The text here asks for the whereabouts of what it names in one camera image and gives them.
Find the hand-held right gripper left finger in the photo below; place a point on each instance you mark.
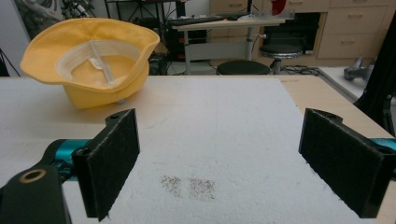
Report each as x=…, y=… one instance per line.
x=109, y=155

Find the black keyboard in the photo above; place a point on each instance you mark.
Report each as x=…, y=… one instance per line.
x=194, y=20

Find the light wooden drawer cabinet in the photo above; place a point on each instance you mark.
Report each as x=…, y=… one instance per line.
x=348, y=34

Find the black stand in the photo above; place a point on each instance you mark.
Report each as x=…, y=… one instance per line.
x=381, y=81

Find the red object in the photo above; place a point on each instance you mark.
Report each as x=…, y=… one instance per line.
x=278, y=6

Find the black round stool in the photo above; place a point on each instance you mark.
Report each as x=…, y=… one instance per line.
x=280, y=51
x=243, y=67

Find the grey hand-held device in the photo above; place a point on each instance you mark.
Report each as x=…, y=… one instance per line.
x=356, y=72

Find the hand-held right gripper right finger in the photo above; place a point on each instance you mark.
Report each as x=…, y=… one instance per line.
x=342, y=161

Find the yellow bucket hat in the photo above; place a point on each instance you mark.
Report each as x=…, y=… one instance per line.
x=90, y=93

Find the dark wall poster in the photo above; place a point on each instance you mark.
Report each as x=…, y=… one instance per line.
x=34, y=15

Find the black metal rack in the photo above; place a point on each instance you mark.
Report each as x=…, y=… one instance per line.
x=172, y=34

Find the white height-adjustable desk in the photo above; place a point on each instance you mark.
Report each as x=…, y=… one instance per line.
x=218, y=49

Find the black tripod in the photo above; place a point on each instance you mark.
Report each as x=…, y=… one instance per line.
x=4, y=67

